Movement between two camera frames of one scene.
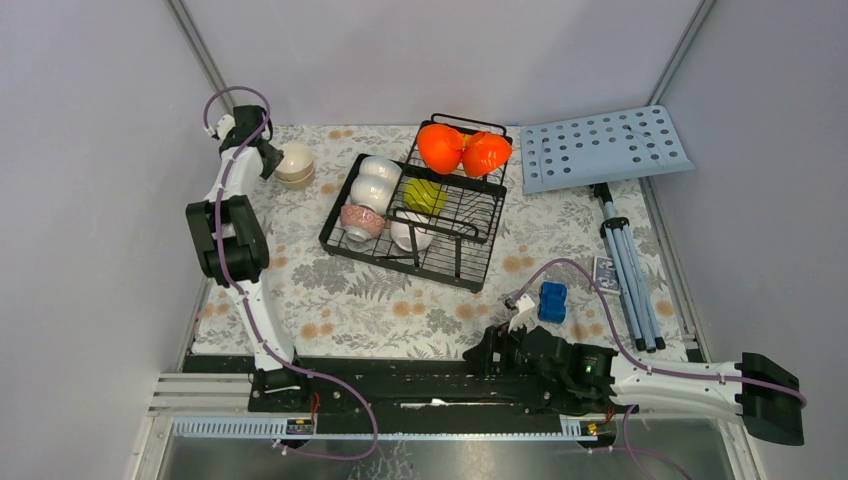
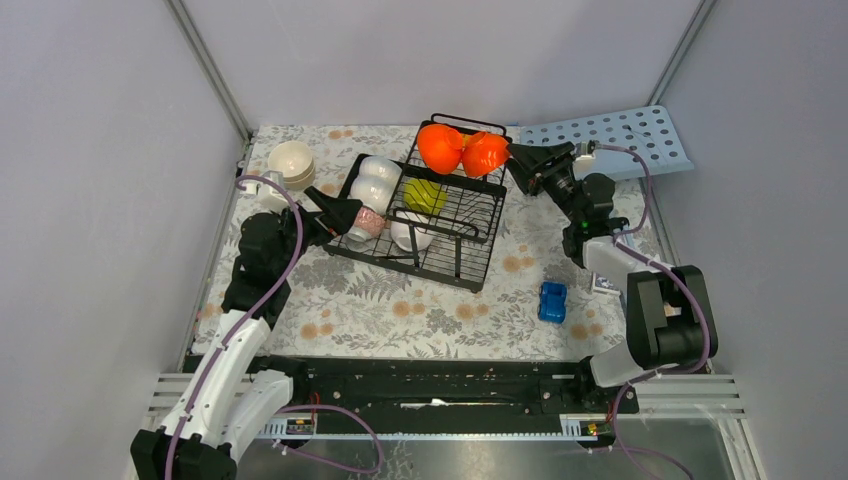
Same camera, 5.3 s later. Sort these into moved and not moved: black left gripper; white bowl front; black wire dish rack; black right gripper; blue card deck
Moved: black left gripper; black right gripper
Not moved: black wire dish rack; white bowl front; blue card deck
